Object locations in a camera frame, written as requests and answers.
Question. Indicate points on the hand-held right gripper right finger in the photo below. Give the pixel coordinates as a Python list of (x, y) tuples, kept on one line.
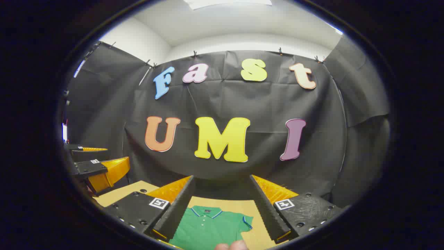
[(265, 208)]

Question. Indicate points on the black backdrop cloth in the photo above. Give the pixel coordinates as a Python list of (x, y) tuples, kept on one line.
[(263, 104)]

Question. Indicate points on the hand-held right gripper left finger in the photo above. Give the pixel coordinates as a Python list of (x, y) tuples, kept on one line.
[(177, 208)]

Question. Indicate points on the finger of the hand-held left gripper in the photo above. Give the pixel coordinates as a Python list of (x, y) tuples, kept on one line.
[(74, 147), (92, 168)]

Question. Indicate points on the green T-shirt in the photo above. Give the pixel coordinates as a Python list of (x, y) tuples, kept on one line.
[(208, 229)]

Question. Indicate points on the ceiling light panel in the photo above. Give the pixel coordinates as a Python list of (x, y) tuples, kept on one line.
[(225, 2)]

